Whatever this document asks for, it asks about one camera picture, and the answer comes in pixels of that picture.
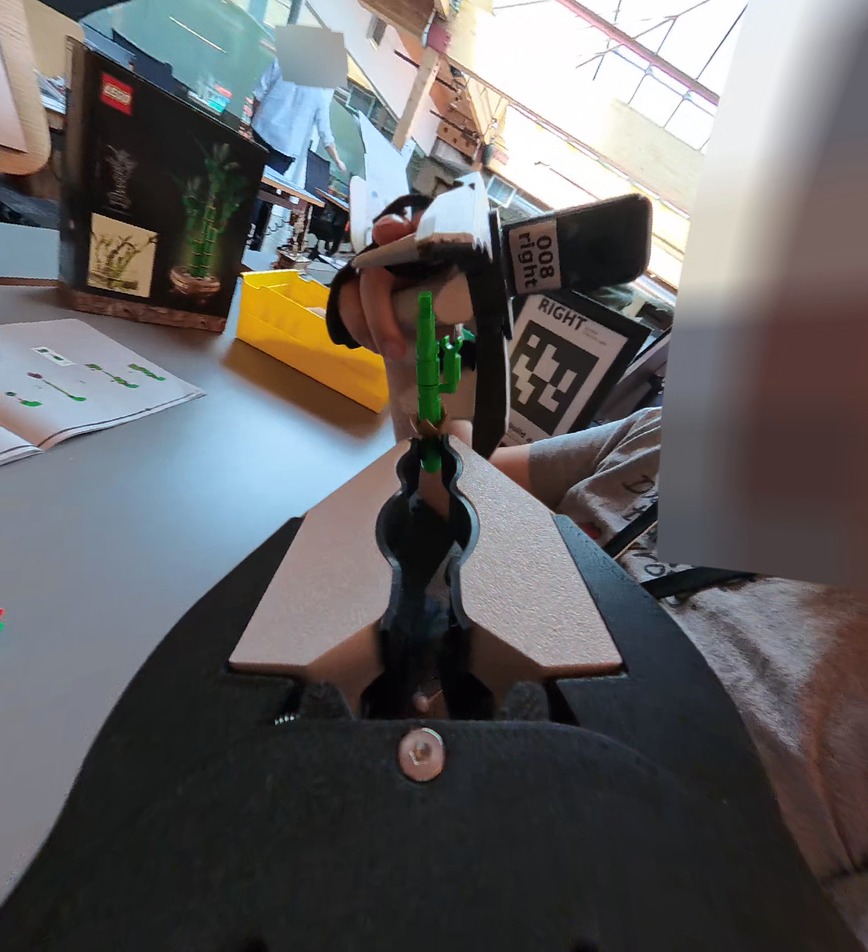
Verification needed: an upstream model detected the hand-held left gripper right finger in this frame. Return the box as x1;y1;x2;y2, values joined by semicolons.
434;437;623;718

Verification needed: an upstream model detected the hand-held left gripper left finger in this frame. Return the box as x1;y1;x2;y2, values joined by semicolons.
228;439;424;718

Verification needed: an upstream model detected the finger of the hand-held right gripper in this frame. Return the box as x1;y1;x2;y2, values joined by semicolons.
348;234;481;272
413;173;500;259

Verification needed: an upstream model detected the lego instruction booklet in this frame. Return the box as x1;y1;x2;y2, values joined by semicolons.
0;318;206;480

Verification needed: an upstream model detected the black lego box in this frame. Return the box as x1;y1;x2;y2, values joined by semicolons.
58;37;269;333

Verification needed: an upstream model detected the person's right hand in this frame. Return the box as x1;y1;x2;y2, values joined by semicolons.
343;210;492;456

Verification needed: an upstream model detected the background desk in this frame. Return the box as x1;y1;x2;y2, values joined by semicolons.
259;167;328;224

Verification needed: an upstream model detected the yellow plastic bin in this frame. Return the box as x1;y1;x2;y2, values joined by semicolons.
235;269;392;414

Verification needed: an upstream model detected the black strap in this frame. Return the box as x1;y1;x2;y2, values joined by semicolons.
604;502;758;605

